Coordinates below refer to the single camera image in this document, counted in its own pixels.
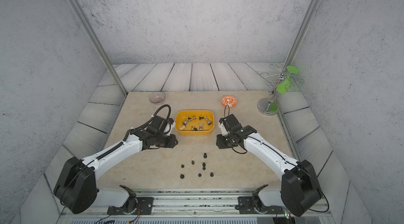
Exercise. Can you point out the left aluminium corner post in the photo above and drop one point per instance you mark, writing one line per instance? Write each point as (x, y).
(80, 14)

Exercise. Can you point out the green cup on stand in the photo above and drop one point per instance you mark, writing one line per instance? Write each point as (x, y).
(289, 81)

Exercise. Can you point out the aluminium rail frame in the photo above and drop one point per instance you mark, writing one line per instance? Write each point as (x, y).
(197, 207)

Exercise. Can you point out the small clear glass bowl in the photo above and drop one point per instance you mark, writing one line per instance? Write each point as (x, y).
(157, 97)

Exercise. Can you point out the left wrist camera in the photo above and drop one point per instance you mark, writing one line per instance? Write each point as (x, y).
(161, 126)

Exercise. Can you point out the silver queen chess piece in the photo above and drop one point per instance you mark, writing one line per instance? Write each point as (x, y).
(209, 122)

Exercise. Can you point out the orange patterned ceramic bowl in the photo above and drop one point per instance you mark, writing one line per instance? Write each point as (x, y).
(229, 101)

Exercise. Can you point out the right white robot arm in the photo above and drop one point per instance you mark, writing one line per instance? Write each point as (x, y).
(300, 189)

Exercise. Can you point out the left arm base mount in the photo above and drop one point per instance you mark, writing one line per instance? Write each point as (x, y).
(134, 205)

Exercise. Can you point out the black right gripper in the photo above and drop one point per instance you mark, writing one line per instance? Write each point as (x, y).
(220, 144)

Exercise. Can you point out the aluminium corner post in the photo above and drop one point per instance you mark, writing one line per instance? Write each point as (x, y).
(80, 14)
(301, 33)

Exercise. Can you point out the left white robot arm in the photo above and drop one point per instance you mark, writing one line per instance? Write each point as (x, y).
(77, 189)

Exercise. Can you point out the yellow plastic storage box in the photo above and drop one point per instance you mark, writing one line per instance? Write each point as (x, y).
(185, 114)

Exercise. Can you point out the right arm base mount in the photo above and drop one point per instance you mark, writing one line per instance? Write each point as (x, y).
(254, 205)

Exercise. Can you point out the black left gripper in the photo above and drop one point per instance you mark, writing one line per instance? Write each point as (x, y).
(173, 141)

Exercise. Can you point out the right aluminium corner post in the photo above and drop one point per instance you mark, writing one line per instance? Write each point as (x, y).
(301, 33)

